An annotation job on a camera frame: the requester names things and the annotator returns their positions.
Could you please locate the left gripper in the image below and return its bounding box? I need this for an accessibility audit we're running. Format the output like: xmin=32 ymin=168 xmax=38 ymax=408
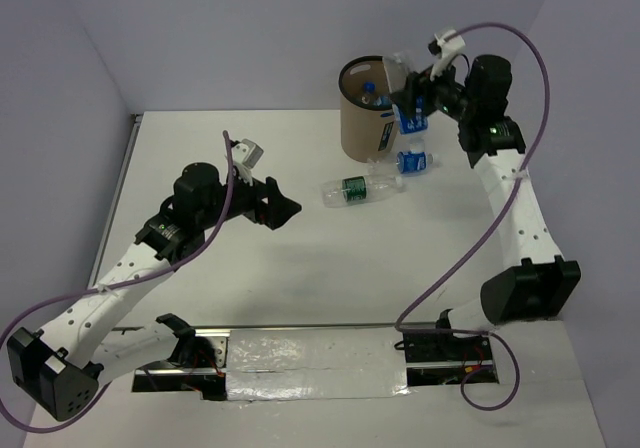
xmin=198 ymin=164 xmax=301 ymax=230

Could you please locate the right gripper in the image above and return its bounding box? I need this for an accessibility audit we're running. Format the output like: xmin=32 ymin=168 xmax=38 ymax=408
xmin=390 ymin=51 xmax=477 ymax=121

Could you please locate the green label clear bottle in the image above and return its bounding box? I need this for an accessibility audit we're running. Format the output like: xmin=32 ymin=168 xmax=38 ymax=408
xmin=321 ymin=175 xmax=405 ymax=208

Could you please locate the crushed blue label bottle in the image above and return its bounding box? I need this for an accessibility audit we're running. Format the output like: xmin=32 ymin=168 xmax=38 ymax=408
xmin=375 ymin=94 xmax=393 ymax=109

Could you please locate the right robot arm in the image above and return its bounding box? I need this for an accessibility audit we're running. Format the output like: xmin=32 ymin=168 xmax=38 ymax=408
xmin=391 ymin=55 xmax=581 ymax=359

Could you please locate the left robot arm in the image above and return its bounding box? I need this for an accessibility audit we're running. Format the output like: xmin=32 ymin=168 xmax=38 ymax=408
xmin=7 ymin=163 xmax=302 ymax=422

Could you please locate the brown cylindrical paper bin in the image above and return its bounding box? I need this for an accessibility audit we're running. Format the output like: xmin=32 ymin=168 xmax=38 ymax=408
xmin=338 ymin=55 xmax=398 ymax=163

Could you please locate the shiny silver foil sheet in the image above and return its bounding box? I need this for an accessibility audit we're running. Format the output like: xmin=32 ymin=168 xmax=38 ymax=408
xmin=226 ymin=327 xmax=409 ymax=401

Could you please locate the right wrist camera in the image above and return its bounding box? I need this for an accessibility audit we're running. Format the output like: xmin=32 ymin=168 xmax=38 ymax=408
xmin=428 ymin=28 xmax=466 ymax=81

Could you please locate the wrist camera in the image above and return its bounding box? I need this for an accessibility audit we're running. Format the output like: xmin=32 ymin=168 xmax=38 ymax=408
xmin=231 ymin=139 xmax=264 ymax=178
xmin=428 ymin=28 xmax=466 ymax=81

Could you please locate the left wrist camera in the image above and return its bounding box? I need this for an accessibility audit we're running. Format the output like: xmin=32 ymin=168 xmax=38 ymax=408
xmin=231 ymin=139 xmax=264 ymax=178

